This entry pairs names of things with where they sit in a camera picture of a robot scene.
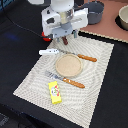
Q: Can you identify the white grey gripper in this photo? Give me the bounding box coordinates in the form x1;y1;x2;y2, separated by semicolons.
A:
41;7;88;43

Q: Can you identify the white tube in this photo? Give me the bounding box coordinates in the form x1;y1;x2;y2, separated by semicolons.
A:
39;49;59;55

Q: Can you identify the yellow butter box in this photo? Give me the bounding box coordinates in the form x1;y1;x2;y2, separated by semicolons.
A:
49;81;62;104

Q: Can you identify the brown sausage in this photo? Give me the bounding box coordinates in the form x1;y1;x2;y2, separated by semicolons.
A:
62;37;68;45

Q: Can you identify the red tomato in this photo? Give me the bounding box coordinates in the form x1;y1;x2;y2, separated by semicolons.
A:
41;32;52;42

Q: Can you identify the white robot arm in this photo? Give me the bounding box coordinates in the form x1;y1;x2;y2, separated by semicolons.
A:
28;0;88;39

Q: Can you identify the round beige plate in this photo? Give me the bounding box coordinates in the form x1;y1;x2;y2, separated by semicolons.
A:
55;54;83;77

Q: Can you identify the grey cooking pot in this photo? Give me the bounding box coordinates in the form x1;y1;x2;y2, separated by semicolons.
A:
87;0;104;25

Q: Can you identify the pink wooden board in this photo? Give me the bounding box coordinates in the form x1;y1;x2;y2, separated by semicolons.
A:
82;0;128;43

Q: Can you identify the beige bowl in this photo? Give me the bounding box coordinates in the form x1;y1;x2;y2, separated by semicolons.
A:
119;5;128;30

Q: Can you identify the wooden handled knife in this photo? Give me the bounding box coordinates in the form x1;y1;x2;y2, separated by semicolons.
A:
58;49;97;62

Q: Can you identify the wooden handled fork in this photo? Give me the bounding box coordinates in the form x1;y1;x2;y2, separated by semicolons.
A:
45;70;85;88

